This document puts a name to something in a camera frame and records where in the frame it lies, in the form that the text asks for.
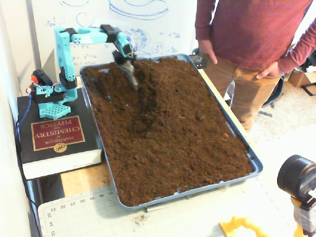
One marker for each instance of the brown soil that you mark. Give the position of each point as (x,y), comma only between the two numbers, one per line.
(172,135)

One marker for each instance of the black and orange clamp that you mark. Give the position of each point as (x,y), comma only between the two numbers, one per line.
(42,76)

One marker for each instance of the whiteboard with blue drawings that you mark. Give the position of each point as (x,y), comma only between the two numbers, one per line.
(160,24)

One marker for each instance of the yellow and grey camera stand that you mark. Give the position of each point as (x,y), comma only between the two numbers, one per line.
(304,217)

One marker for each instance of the person's right hand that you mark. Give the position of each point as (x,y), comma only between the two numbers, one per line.
(207,48)

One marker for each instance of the person's left hand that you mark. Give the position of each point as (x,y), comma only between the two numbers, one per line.
(269,71)

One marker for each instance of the blue plastic tray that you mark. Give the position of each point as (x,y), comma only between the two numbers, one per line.
(258,169)

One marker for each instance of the black bag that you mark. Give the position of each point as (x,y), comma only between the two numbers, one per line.
(309,61)

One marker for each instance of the black perforated basket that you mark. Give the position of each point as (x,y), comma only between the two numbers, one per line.
(197,60)

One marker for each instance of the pale green cutting mat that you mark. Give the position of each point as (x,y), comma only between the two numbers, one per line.
(86,222)

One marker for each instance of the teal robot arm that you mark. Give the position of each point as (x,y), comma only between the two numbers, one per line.
(64,56)

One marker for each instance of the black camera lens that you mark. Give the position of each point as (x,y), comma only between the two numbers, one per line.
(293,175)

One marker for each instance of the person's right forearm red sleeve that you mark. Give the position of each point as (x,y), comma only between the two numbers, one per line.
(203,22)

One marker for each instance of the black office chair base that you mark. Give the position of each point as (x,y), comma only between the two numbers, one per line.
(277,93)

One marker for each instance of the cardboard box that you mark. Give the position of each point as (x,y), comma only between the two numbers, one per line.
(300,79)

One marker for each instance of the yellow plastic part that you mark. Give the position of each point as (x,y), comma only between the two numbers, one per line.
(229,225)

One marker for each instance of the black chemistry physics handbook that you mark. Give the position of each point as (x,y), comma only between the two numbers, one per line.
(74,150)

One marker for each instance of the person's left forearm red sleeve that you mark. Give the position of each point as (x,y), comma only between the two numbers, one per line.
(300,49)

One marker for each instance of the person in red sweater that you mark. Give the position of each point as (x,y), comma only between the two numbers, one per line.
(251,32)

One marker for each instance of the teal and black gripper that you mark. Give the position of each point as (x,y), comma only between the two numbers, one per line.
(122,61)

